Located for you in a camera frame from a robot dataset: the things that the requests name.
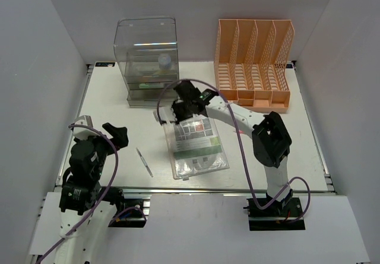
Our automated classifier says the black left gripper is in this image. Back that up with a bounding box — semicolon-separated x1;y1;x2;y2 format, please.
74;122;128;179

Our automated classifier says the clear mesh zipper pouch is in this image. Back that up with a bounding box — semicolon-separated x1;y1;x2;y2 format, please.
163;116;229;180

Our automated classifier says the clear paper clip tub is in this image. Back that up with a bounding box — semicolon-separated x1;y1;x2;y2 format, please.
158;53;172;70

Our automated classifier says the clear grey drawer organizer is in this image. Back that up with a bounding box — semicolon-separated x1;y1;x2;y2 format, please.
113;17;179;107

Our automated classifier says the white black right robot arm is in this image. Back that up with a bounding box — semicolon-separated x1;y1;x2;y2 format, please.
172;79;292;216

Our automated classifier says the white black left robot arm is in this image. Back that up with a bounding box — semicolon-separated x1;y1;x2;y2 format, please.
37;122;129;263

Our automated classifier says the grey white pen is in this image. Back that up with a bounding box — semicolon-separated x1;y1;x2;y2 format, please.
136;147;154;178

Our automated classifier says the green highlighter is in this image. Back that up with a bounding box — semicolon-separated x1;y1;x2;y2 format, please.
138;83;164;89

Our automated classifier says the orange file rack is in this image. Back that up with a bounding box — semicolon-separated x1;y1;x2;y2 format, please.
214;19;295;113

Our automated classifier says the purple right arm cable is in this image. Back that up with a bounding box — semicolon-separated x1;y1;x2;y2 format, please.
156;79;311;224

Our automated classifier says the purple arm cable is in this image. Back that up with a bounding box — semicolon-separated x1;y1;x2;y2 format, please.
37;123;147;264
156;79;311;224

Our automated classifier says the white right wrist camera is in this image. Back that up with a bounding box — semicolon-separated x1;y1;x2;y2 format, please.
153;107;176;125

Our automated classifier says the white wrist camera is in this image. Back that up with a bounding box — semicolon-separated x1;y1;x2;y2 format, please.
153;107;176;125
72;114;94;137

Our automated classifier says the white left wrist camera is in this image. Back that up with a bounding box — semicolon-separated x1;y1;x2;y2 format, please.
72;114;94;137

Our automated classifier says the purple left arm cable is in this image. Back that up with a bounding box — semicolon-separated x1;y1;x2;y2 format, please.
37;123;147;264

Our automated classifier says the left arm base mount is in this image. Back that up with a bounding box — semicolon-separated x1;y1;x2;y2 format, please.
109;193;150;228

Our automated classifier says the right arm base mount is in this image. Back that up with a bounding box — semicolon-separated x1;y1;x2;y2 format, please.
243;198;306;231

